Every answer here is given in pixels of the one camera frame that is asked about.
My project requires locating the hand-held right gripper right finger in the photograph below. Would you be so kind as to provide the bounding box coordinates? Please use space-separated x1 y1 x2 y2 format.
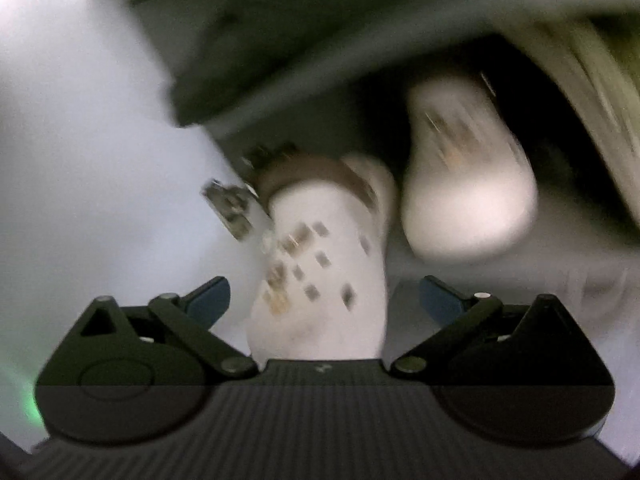
390 274 586 379

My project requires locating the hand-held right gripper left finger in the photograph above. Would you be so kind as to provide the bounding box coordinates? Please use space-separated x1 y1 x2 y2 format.
70 276 259 380

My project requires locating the metal key in cabinet door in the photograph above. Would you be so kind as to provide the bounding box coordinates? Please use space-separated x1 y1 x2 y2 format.
201 144 301 242

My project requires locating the cream clog with brown strap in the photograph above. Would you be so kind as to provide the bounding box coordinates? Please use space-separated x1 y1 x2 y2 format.
399 76 540 262
244 154 399 362

